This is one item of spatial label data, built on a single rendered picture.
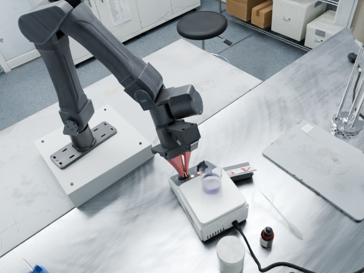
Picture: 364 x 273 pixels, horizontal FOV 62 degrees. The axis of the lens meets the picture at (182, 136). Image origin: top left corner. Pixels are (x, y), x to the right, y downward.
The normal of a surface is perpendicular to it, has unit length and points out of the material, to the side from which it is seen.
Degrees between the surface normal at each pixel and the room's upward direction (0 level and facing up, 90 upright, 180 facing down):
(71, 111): 87
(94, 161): 3
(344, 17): 90
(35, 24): 87
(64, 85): 88
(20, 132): 0
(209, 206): 0
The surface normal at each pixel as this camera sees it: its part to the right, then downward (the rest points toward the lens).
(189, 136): 0.53, 0.11
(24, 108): -0.11, -0.68
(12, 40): 0.63, 0.52
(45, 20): -0.23, 0.69
